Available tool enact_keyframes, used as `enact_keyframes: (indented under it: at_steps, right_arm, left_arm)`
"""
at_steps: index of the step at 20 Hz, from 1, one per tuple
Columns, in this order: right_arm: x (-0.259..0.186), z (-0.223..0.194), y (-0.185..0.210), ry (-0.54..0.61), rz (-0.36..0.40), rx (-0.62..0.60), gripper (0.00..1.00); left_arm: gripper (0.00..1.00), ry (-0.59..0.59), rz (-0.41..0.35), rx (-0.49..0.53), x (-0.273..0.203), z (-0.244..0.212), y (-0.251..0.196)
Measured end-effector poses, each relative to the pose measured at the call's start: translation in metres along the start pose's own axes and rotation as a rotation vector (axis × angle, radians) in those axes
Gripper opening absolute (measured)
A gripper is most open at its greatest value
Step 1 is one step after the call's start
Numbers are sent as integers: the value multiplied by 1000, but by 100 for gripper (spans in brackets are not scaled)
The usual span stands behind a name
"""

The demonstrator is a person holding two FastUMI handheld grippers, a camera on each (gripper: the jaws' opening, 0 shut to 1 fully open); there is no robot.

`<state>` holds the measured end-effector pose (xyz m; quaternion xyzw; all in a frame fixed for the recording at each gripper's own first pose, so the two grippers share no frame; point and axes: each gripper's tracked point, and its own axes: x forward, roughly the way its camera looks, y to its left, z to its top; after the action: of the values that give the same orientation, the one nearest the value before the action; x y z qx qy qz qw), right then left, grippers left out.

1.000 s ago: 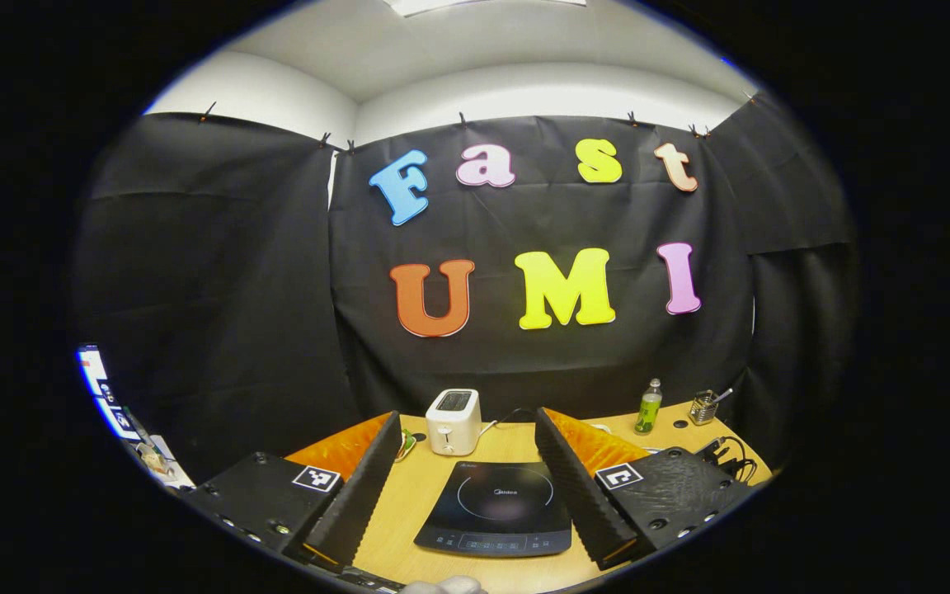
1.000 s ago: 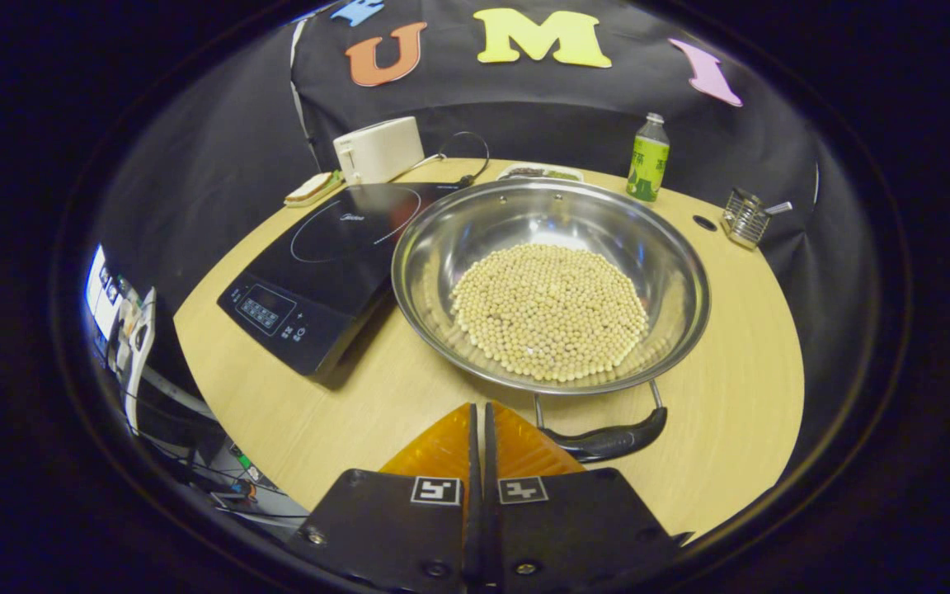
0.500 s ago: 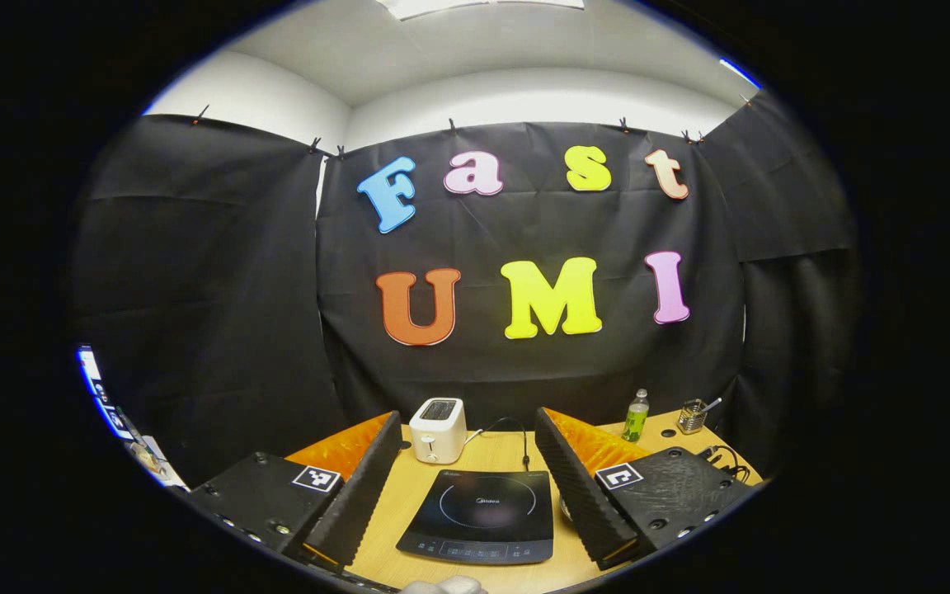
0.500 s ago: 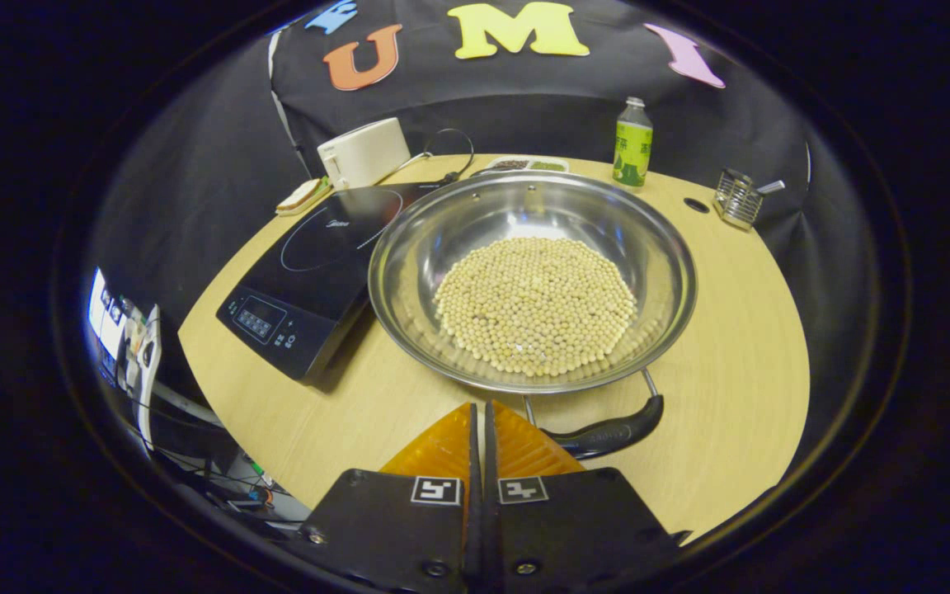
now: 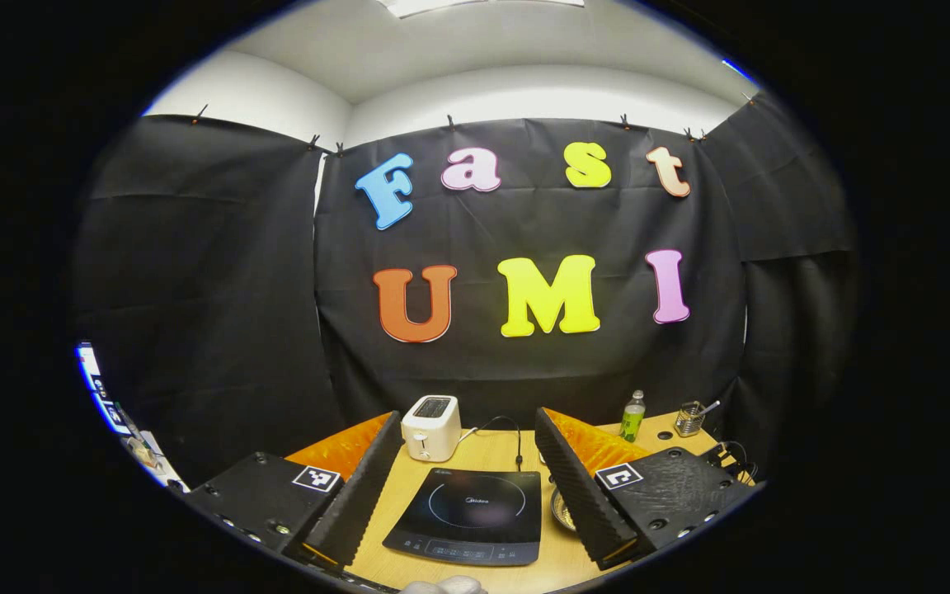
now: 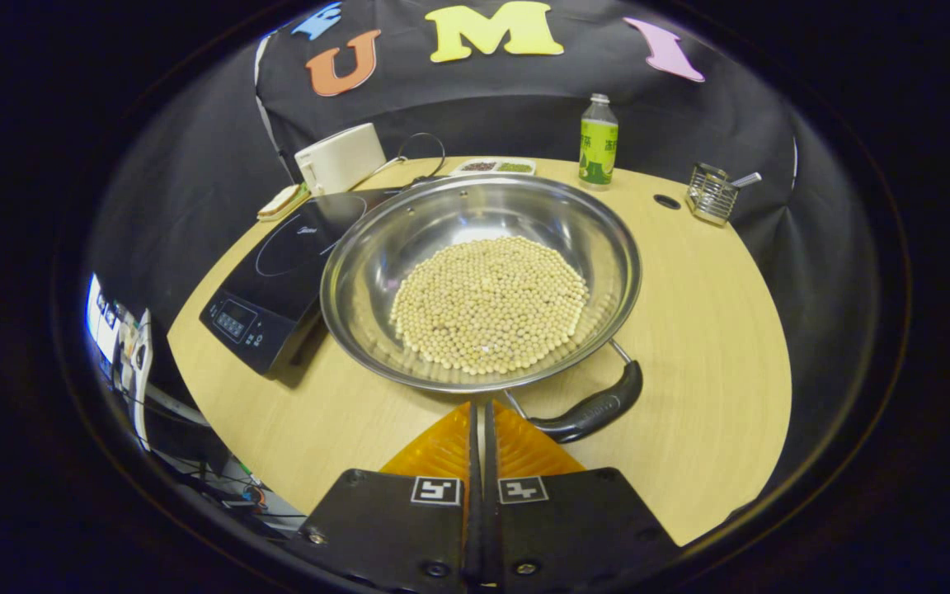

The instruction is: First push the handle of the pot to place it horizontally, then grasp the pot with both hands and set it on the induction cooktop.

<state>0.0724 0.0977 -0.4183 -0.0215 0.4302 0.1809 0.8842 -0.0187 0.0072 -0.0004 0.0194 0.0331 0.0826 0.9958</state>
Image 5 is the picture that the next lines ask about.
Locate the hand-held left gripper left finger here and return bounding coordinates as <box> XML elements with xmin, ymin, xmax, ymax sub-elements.
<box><xmin>186</xmin><ymin>410</ymin><xmax>404</xmax><ymax>570</ymax></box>

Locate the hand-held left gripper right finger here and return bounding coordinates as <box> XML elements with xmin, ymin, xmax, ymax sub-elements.
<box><xmin>534</xmin><ymin>407</ymin><xmax>760</xmax><ymax>572</ymax></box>

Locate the stainless steel pot black handle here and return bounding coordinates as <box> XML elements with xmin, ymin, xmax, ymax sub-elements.
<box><xmin>549</xmin><ymin>485</ymin><xmax>580</xmax><ymax>532</ymax></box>

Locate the black induction cooktop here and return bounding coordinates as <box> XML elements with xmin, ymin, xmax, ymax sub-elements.
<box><xmin>382</xmin><ymin>468</ymin><xmax>543</xmax><ymax>567</ymax></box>

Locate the green label drink bottle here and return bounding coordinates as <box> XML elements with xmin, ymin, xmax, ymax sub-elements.
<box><xmin>619</xmin><ymin>390</ymin><xmax>647</xmax><ymax>443</ymax></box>

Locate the white toaster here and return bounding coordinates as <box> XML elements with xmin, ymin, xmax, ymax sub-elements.
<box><xmin>401</xmin><ymin>394</ymin><xmax>462</xmax><ymax>463</ymax></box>

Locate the bright background screen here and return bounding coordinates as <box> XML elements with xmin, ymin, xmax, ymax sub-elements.
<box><xmin>75</xmin><ymin>341</ymin><xmax>134</xmax><ymax>438</ymax></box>

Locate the black power cable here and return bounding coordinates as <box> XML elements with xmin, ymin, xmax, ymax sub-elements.
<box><xmin>475</xmin><ymin>416</ymin><xmax>525</xmax><ymax>473</ymax></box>

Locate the metal wire basket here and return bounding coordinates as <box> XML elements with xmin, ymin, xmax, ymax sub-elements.
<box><xmin>675</xmin><ymin>401</ymin><xmax>707</xmax><ymax>438</ymax></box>

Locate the black cable bundle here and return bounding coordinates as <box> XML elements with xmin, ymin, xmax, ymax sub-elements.
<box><xmin>717</xmin><ymin>440</ymin><xmax>761</xmax><ymax>486</ymax></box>

